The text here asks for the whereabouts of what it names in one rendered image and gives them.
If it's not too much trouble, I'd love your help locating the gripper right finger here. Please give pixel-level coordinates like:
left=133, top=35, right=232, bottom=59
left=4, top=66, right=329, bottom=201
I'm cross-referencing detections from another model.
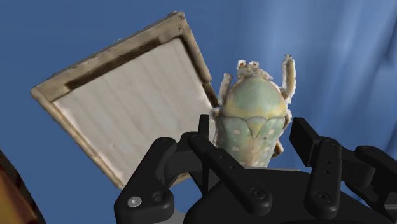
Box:
left=289, top=117, right=397, bottom=223

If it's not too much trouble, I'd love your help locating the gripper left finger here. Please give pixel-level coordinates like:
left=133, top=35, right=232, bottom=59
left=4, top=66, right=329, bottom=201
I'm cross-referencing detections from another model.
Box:
left=113, top=113, right=274, bottom=224

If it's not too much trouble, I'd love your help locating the green beetle figure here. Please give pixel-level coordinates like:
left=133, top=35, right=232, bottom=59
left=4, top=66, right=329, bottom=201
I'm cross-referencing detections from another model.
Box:
left=209, top=54, right=296, bottom=168

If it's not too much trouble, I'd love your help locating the beige framed white board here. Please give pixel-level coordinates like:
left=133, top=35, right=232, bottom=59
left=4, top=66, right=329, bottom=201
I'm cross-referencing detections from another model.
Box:
left=30, top=11, right=219, bottom=191

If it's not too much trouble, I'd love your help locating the orange and black object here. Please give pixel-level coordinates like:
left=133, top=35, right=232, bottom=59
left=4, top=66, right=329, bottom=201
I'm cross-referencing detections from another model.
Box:
left=0, top=148, right=46, bottom=224

